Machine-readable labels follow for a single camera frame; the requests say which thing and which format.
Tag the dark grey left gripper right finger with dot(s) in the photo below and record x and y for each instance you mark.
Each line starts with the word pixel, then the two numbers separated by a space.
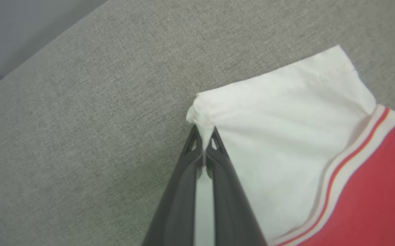
pixel 230 205

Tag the grey fabric sofa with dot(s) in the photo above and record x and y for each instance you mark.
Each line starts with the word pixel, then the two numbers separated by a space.
pixel 81 136

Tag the red basketball jersey white sleeves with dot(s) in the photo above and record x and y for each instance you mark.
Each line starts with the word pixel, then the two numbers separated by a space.
pixel 286 119

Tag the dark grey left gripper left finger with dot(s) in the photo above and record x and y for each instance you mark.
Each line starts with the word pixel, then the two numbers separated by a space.
pixel 178 205

